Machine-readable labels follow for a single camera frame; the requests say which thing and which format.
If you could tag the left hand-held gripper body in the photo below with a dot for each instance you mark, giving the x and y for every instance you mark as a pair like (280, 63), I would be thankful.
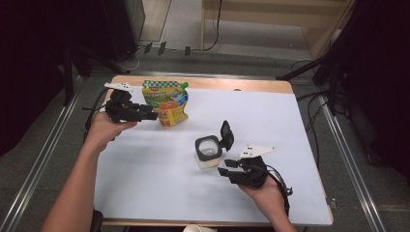
(121, 108)

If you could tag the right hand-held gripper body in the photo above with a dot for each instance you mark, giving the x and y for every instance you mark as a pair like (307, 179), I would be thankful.
(251, 174)

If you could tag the yellow seasoning pouch green cap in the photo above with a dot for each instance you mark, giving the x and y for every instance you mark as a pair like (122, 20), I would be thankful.
(166, 96)

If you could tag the clear jar with black lid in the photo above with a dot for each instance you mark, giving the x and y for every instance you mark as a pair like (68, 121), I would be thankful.
(201, 156)

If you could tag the person's right hand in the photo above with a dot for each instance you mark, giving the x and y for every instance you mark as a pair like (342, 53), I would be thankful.
(270, 198)

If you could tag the person's left hand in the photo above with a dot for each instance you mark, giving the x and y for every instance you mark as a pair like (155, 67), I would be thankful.
(101, 132)

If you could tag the black metal stand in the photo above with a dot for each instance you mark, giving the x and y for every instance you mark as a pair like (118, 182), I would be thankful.
(299, 69)
(68, 83)

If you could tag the black cabinet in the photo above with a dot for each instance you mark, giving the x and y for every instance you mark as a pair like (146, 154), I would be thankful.
(119, 29)

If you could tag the black curtain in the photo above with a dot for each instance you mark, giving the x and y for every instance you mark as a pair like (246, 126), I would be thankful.
(25, 80)
(380, 80)

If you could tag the small black floor bracket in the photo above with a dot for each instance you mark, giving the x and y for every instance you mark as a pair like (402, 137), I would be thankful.
(187, 50)
(148, 47)
(161, 47)

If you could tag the light wooden frame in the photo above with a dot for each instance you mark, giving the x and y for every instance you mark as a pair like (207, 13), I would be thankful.
(202, 29)

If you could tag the metal floor rail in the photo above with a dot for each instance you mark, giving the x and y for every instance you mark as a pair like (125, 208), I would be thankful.
(38, 167)
(351, 167)

